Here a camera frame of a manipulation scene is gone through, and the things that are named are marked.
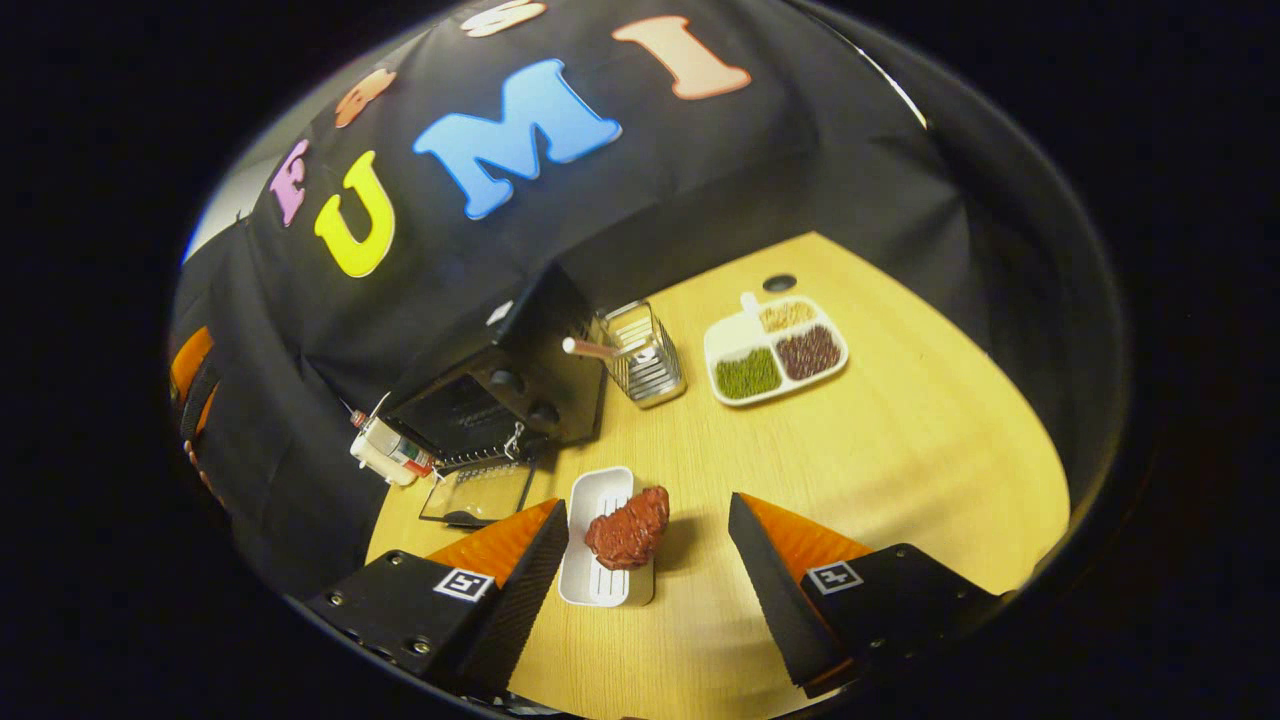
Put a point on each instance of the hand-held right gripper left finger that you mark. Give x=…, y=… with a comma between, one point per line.
x=520, y=590

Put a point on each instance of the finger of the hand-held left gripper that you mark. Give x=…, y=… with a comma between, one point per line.
x=195, y=375

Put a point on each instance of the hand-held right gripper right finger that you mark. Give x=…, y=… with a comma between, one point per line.
x=775, y=600

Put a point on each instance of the red meat piece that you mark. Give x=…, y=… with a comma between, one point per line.
x=630, y=530

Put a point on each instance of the black electric oven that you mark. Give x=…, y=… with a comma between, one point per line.
x=550, y=350

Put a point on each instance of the white rectangular tray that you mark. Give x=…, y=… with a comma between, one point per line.
x=600, y=585

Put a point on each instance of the white toaster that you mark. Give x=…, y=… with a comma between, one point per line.
x=385, y=455

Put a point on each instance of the white divided bean plate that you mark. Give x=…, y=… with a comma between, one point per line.
x=775, y=355

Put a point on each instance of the small pink white tube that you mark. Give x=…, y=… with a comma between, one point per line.
x=585, y=347

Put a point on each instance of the black round table grommet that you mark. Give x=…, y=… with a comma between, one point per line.
x=780, y=283

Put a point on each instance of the black backdrop cloth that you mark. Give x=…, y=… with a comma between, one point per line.
x=600, y=200

